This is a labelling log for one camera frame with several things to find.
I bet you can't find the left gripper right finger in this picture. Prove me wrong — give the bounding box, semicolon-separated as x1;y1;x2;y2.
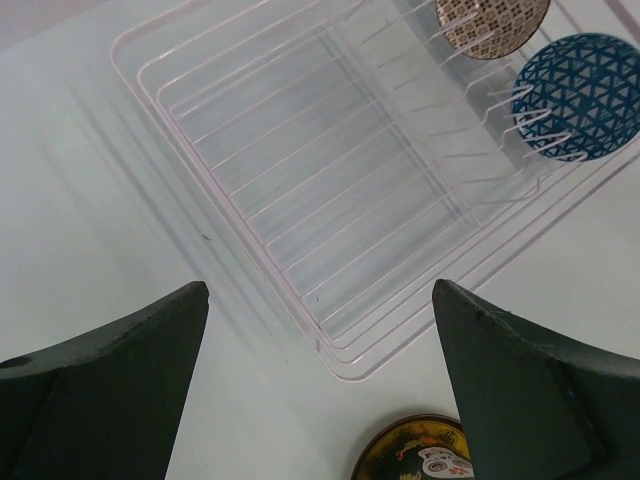
432;279;639;479

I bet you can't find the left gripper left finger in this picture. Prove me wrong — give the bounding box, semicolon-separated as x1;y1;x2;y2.
1;281;209;479

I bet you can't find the black skull mug red inside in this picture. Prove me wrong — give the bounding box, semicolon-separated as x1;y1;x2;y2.
396;447;475;480

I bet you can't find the clear wire dish rack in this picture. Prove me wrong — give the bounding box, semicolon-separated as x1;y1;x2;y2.
110;1;639;381

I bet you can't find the blue patterned bowl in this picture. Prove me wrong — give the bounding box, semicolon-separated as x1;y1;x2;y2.
511;33;639;162

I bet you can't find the brown patterned bowl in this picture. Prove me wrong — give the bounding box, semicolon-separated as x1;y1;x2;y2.
435;0;550;60

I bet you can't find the yellow black round saucer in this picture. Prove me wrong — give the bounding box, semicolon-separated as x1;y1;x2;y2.
351;414;471;480

